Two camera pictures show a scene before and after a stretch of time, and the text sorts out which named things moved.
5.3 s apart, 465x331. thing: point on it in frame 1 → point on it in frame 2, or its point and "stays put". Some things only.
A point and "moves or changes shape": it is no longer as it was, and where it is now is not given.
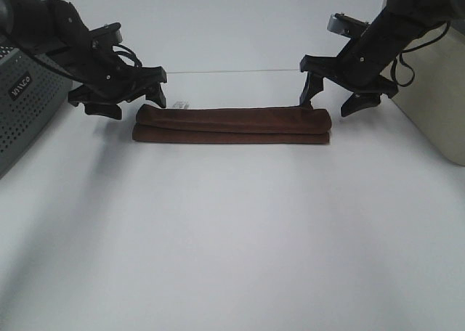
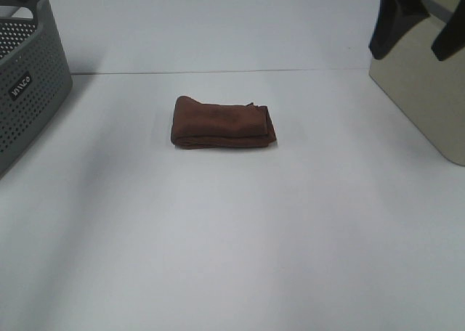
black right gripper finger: [318, 67] → [401, 7]
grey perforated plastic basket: [32, 94] stays put
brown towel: [232, 123] moves or changes shape
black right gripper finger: [360, 101] → [451, 38]
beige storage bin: [429, 73] stays put
